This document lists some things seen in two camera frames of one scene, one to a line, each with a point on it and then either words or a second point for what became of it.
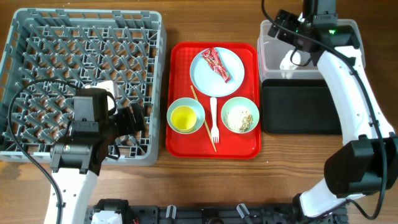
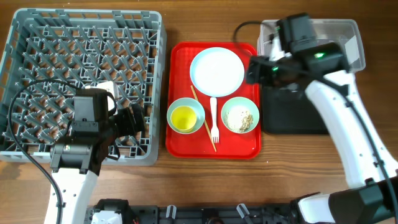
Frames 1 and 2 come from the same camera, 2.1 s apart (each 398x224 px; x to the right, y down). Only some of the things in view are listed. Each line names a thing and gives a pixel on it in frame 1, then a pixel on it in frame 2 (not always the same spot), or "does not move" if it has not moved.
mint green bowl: x=240 y=115 does not move
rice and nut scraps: x=239 y=119 does not move
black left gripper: x=129 y=127 does not move
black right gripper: x=284 y=33 -> x=262 y=69
